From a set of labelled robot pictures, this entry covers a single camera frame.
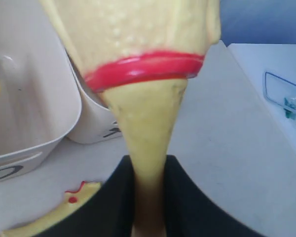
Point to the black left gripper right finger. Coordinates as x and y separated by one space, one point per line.
190 213

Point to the white box with bag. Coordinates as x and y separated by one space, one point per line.
271 69

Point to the cream bin marked O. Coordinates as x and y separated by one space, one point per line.
39 99

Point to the large yellow rubber chicken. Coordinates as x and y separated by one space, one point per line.
138 55

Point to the cream bin marked X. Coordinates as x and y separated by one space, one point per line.
96 123

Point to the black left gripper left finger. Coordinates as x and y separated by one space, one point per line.
109 212

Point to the detached chicken head with tube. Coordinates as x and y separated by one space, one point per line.
73 200

